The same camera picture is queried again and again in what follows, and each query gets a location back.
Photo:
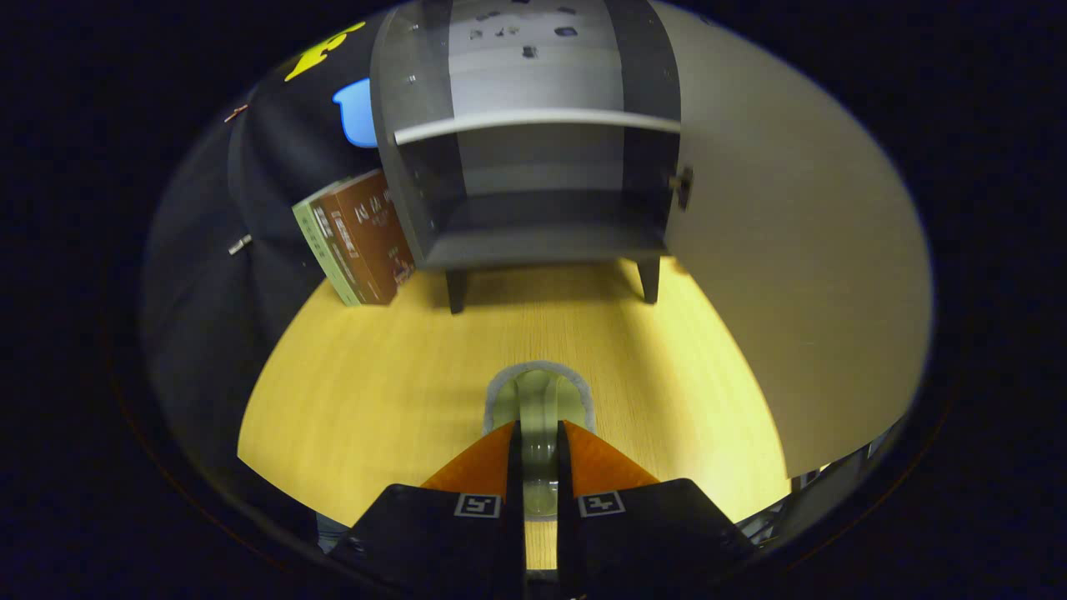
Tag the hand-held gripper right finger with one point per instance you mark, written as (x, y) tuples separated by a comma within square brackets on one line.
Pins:
[(567, 542)]

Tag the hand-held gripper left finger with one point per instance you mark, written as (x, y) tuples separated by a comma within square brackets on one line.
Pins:
[(514, 533)]

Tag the small pale green box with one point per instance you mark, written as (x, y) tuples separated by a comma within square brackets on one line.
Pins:
[(539, 408)]

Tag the dark grey cabinet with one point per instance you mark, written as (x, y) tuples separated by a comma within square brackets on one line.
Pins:
[(533, 233)]

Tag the dark brown book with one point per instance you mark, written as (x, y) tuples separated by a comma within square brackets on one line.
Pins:
[(346, 267)]

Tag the green book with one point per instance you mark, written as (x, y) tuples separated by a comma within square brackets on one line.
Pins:
[(321, 250)]

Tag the black backdrop cloth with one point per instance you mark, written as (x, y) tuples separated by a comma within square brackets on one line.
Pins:
[(208, 317)]

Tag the silver cloth clip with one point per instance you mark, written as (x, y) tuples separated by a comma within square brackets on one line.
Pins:
[(240, 244)]

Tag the reddish cloth clip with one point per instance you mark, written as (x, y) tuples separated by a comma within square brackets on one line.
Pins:
[(236, 112)]

